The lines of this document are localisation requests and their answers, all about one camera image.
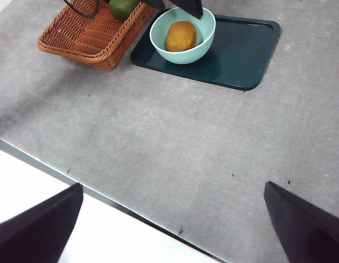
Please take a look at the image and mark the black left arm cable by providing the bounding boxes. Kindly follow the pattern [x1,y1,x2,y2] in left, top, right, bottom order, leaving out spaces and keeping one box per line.
[62,0,111,19]

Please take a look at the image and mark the teal bowl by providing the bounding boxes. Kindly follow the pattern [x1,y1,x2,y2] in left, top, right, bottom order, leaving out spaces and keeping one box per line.
[149,5,216,65]

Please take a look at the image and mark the brown kiwi fruit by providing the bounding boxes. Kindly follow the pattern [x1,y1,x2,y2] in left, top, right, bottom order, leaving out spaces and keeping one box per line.
[165,21,198,53]

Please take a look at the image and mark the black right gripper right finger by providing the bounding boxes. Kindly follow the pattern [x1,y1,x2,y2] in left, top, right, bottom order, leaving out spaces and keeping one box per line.
[263,180,339,263]

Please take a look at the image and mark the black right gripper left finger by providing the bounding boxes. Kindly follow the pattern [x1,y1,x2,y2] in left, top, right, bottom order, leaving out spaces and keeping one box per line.
[0,182,84,263]

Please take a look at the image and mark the brown wicker basket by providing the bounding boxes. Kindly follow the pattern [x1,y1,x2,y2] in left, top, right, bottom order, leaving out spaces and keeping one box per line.
[37,0,159,71]

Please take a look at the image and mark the green fruit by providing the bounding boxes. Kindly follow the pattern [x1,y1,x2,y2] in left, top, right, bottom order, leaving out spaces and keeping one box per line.
[108,0,140,21]

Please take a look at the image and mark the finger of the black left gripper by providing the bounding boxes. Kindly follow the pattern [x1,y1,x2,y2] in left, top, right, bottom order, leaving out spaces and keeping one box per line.
[141,0,166,10]
[169,0,204,20]

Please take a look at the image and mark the dark green tray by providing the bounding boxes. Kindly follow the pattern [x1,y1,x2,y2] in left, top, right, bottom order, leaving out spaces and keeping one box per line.
[130,9,281,92]

